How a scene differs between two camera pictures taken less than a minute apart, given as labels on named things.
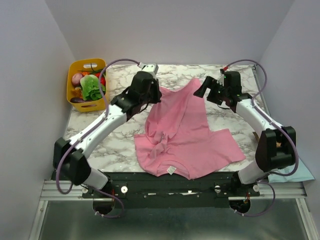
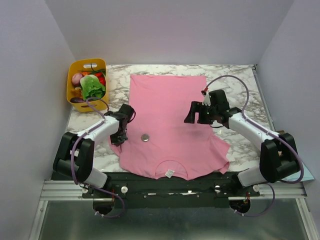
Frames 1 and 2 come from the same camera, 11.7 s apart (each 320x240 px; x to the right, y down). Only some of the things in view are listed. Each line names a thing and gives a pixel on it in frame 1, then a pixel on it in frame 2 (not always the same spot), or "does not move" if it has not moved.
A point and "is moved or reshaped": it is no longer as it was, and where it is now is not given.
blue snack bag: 302,173 does not move
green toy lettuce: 90,85 does not move
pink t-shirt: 178,136 is moved or reshaped
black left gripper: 155,85 -> 118,141
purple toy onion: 76,79 does not move
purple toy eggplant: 77,100 does not move
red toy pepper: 102,79 does not move
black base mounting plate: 173,190 does not move
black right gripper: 212,89 -> 198,113
